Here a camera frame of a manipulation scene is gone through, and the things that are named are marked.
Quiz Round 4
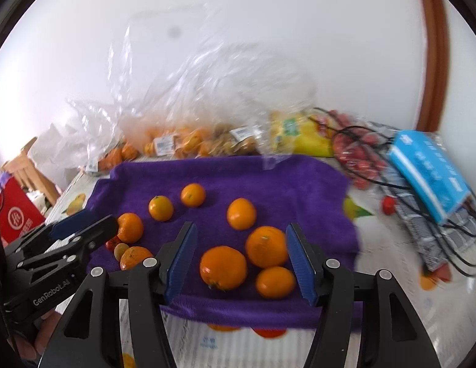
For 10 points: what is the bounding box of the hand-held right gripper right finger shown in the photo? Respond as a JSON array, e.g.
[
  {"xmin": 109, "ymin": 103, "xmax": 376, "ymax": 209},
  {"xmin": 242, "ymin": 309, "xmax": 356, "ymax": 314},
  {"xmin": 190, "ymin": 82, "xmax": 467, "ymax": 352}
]
[{"xmin": 286, "ymin": 222, "xmax": 442, "ymax": 368}]

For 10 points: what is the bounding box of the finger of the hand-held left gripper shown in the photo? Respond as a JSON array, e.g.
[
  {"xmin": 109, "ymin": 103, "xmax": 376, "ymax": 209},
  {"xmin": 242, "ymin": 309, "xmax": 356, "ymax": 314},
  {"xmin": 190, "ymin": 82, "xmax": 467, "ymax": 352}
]
[
  {"xmin": 4, "ymin": 209, "xmax": 95, "ymax": 261},
  {"xmin": 19, "ymin": 215, "xmax": 119, "ymax": 280}
]

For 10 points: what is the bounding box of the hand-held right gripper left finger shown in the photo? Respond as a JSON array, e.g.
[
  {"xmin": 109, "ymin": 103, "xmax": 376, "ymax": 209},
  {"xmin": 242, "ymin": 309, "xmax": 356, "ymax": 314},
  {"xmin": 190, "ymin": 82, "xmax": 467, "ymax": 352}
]
[{"xmin": 48, "ymin": 221, "xmax": 198, "ymax": 368}]

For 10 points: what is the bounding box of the large orange mandarin with stem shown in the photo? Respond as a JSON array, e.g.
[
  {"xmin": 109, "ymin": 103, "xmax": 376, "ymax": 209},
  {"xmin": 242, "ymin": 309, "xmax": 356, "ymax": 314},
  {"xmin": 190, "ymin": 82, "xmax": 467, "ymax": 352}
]
[{"xmin": 245, "ymin": 226, "xmax": 289, "ymax": 269}]

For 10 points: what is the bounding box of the oval orange citrus fruit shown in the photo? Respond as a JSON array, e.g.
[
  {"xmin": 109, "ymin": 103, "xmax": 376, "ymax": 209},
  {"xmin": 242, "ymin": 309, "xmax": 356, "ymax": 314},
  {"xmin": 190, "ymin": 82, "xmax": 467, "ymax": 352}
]
[{"xmin": 226, "ymin": 198, "xmax": 257, "ymax": 231}]

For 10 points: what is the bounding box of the clear bag of red fruits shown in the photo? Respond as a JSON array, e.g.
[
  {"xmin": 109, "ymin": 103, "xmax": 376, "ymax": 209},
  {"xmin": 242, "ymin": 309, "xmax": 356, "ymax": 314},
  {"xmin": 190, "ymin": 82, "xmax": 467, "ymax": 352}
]
[{"xmin": 318, "ymin": 109, "xmax": 392, "ymax": 190}]

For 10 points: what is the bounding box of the clear bag of yellowish fruits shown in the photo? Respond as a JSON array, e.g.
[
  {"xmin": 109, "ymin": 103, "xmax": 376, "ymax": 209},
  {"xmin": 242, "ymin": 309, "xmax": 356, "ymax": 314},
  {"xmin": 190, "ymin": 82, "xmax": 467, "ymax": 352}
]
[{"xmin": 211, "ymin": 121, "xmax": 261, "ymax": 158}]

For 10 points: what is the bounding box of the person's left hand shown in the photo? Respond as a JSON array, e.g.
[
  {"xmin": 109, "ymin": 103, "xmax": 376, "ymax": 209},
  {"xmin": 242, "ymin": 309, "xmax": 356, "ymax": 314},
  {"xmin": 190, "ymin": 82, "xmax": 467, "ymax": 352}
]
[{"xmin": 15, "ymin": 310, "xmax": 66, "ymax": 361}]

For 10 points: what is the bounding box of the red paper bag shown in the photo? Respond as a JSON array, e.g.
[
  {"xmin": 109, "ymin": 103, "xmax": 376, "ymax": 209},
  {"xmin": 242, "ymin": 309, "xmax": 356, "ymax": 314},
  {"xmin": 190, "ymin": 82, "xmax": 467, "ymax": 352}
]
[{"xmin": 0, "ymin": 188, "xmax": 47, "ymax": 244}]

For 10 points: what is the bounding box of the wooden chair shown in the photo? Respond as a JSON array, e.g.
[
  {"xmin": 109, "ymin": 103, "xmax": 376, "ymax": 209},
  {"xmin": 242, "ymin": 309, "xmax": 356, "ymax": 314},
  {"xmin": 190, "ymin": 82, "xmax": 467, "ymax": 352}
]
[{"xmin": 0, "ymin": 137, "xmax": 62, "ymax": 205}]

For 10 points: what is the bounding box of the clear bag of mandarins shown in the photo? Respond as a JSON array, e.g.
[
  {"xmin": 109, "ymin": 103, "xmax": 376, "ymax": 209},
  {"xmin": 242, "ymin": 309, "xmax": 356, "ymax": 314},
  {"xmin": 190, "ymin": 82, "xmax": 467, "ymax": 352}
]
[{"xmin": 67, "ymin": 98, "xmax": 142, "ymax": 173}]

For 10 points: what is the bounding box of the white plastic bag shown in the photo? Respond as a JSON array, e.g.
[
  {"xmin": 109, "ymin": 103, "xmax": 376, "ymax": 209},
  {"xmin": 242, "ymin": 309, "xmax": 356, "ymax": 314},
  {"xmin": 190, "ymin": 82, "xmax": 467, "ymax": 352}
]
[{"xmin": 29, "ymin": 123, "xmax": 85, "ymax": 185}]

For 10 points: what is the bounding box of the purple towel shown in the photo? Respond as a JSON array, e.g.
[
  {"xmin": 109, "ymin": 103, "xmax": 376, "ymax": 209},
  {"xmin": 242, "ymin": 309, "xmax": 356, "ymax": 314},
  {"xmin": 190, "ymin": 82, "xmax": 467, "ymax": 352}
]
[{"xmin": 85, "ymin": 155, "xmax": 363, "ymax": 332}]

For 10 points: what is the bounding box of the clear bag of small oranges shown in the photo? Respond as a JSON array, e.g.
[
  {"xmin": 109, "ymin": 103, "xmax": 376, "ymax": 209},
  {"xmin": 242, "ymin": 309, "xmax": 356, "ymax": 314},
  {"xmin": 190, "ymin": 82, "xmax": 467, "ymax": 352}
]
[{"xmin": 107, "ymin": 4, "xmax": 315, "ymax": 158}]

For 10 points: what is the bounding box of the grey checkered cloth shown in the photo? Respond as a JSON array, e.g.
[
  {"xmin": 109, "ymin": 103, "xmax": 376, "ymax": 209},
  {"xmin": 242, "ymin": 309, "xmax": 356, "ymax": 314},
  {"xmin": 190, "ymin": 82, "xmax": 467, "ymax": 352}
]
[{"xmin": 368, "ymin": 123, "xmax": 476, "ymax": 273}]

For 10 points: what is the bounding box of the yellow plastic package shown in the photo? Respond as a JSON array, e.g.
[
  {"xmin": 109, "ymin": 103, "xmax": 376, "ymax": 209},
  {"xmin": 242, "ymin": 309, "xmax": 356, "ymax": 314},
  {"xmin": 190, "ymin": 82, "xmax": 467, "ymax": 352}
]
[{"xmin": 269, "ymin": 110, "xmax": 336, "ymax": 158}]

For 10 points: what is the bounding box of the blue tissue pack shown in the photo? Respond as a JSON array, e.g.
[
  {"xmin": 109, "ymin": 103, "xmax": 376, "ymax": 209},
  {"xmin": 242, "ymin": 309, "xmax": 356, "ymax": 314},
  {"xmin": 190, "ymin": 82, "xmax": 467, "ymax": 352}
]
[{"xmin": 387, "ymin": 130, "xmax": 472, "ymax": 225}]

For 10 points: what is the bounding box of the black cable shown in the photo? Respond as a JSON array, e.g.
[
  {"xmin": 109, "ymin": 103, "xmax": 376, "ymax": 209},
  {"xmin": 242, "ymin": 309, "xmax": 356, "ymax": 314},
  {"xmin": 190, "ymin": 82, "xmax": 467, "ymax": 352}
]
[{"xmin": 315, "ymin": 107, "xmax": 476, "ymax": 277}]

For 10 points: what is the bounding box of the brown wooden door frame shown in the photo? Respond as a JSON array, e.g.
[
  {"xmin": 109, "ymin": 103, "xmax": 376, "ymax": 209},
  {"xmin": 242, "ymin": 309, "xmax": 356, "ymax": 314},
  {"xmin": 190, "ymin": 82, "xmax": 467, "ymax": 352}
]
[{"xmin": 414, "ymin": 0, "xmax": 453, "ymax": 131}]

